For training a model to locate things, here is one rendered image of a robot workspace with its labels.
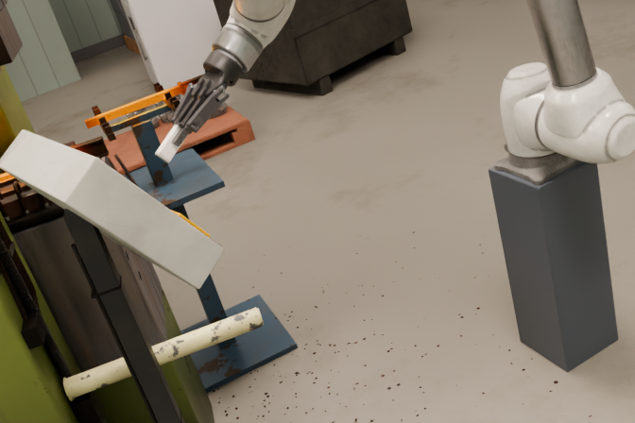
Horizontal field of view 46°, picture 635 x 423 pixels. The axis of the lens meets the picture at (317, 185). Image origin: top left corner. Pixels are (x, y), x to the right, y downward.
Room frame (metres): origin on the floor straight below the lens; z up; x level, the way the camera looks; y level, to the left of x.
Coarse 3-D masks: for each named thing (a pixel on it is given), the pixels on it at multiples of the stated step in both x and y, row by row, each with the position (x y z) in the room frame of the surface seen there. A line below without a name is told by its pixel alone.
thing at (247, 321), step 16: (224, 320) 1.41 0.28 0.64; (240, 320) 1.40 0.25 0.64; (256, 320) 1.40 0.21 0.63; (192, 336) 1.39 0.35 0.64; (208, 336) 1.39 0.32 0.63; (224, 336) 1.39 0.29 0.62; (160, 352) 1.38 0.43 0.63; (176, 352) 1.38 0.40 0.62; (192, 352) 1.38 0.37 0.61; (96, 368) 1.37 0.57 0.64; (112, 368) 1.36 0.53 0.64; (128, 368) 1.36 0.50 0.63; (64, 384) 1.35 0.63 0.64; (80, 384) 1.35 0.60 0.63; (96, 384) 1.35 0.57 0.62
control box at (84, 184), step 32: (0, 160) 1.29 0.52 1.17; (32, 160) 1.19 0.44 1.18; (64, 160) 1.11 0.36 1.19; (96, 160) 1.04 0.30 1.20; (64, 192) 1.03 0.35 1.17; (96, 192) 1.03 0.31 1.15; (128, 192) 1.06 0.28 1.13; (96, 224) 1.03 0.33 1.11; (128, 224) 1.05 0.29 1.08; (160, 224) 1.07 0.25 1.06; (160, 256) 1.06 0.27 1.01; (192, 256) 1.09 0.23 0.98
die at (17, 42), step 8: (0, 16) 1.71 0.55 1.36; (8, 16) 1.79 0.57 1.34; (0, 24) 1.67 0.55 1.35; (8, 24) 1.75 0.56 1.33; (0, 32) 1.64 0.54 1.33; (8, 32) 1.71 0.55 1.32; (16, 32) 1.81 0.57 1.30; (0, 40) 1.62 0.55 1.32; (8, 40) 1.68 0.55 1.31; (16, 40) 1.77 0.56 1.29; (0, 48) 1.62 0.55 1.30; (8, 48) 1.64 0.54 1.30; (16, 48) 1.73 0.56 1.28; (0, 56) 1.62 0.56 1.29; (8, 56) 1.62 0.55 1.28; (0, 64) 1.62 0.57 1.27
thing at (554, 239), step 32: (512, 192) 1.75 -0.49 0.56; (544, 192) 1.66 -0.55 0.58; (576, 192) 1.70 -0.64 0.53; (512, 224) 1.78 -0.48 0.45; (544, 224) 1.66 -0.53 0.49; (576, 224) 1.69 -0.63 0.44; (512, 256) 1.80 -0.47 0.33; (544, 256) 1.67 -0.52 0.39; (576, 256) 1.69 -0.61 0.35; (608, 256) 1.72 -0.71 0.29; (512, 288) 1.83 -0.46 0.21; (544, 288) 1.69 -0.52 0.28; (576, 288) 1.68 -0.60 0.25; (608, 288) 1.72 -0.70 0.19; (544, 320) 1.71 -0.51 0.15; (576, 320) 1.67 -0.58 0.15; (608, 320) 1.71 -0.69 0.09; (544, 352) 1.74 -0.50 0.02; (576, 352) 1.67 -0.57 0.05
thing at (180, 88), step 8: (192, 80) 2.31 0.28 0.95; (176, 88) 2.30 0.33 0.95; (184, 88) 2.29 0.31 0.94; (152, 96) 2.27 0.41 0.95; (160, 96) 2.28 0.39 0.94; (128, 104) 2.27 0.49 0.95; (136, 104) 2.26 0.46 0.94; (144, 104) 2.26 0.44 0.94; (104, 112) 2.25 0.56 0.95; (112, 112) 2.24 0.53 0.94; (120, 112) 2.24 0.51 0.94; (128, 112) 2.25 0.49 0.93; (88, 120) 2.22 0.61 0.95; (96, 120) 2.22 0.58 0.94
